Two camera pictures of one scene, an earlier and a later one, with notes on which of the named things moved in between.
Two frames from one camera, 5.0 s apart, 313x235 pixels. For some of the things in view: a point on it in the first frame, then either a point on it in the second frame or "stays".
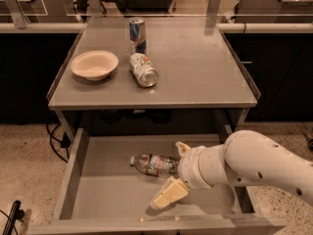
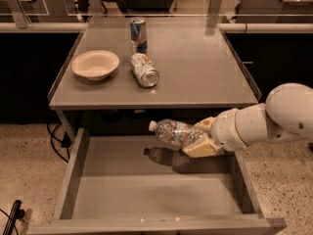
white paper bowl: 95,65 stays
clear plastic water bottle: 156,164 to 175,133
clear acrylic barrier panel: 161,6 stays
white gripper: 189,165 to 227,130
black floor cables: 65,142 stays
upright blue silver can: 138,37 stays
